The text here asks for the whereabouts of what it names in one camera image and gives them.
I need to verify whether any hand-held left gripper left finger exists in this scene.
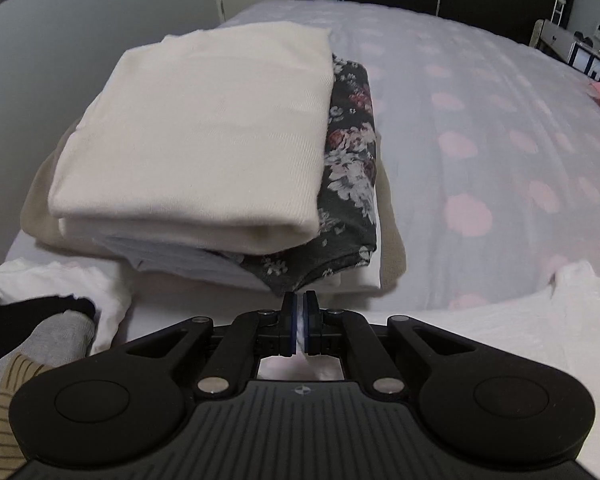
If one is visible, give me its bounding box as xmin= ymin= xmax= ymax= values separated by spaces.
xmin=121 ymin=290 xmax=299 ymax=401

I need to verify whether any beige folded garment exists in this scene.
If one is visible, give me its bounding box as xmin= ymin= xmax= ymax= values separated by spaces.
xmin=19 ymin=124 xmax=407 ymax=291

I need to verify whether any white folded garment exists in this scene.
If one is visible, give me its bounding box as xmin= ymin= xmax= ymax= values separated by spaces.
xmin=59 ymin=217 xmax=382 ymax=293

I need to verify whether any black cloth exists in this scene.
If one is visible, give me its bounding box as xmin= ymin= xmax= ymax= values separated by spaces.
xmin=0 ymin=296 xmax=97 ymax=376

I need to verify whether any white textured garment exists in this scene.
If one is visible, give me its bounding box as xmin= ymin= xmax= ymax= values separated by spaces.
xmin=258 ymin=259 xmax=600 ymax=480

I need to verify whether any dark floral folded garment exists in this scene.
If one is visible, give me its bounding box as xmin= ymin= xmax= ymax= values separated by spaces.
xmin=245 ymin=52 xmax=381 ymax=296

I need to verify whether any cream folded garment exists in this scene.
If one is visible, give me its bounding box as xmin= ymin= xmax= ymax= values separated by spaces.
xmin=47 ymin=27 xmax=335 ymax=256

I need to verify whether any tan striped garment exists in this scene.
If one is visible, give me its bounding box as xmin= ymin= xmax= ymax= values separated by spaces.
xmin=0 ymin=352 xmax=57 ymax=476

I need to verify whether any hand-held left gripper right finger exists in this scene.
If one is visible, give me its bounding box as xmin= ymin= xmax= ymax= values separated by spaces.
xmin=302 ymin=290 xmax=481 ymax=401

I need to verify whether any white thin cloth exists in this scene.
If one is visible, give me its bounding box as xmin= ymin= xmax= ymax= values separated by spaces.
xmin=0 ymin=258 xmax=133 ymax=357

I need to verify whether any white shelf unit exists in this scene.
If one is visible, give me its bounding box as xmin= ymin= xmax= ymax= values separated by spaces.
xmin=530 ymin=19 xmax=600 ymax=83

